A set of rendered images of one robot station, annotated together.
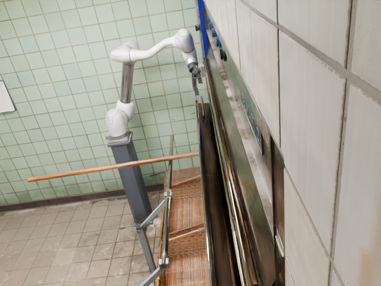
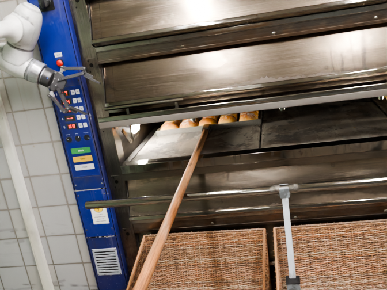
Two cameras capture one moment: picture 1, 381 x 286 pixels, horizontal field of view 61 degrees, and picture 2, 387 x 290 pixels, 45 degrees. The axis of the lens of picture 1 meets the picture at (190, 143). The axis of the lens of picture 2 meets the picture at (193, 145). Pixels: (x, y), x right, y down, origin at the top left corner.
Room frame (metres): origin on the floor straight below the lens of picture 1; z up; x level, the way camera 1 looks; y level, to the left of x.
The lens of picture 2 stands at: (1.57, 1.67, 1.79)
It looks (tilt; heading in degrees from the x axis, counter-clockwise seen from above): 16 degrees down; 278
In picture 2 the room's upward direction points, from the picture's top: 9 degrees counter-clockwise
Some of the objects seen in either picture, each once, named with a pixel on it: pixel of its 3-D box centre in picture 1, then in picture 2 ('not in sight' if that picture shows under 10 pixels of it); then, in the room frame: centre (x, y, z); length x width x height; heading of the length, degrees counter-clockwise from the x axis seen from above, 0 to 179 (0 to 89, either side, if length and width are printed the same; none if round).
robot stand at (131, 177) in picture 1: (132, 181); not in sight; (2.67, 0.63, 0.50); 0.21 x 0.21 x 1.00; 86
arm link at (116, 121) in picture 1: (115, 121); not in sight; (2.68, 0.63, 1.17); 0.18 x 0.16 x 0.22; 162
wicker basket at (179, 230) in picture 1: (194, 207); (198, 289); (1.87, 0.06, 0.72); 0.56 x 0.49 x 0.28; 175
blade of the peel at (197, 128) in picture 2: not in sight; (211, 118); (1.80, -0.84, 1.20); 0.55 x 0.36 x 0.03; 177
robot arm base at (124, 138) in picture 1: (117, 135); not in sight; (2.67, 0.65, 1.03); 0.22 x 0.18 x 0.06; 86
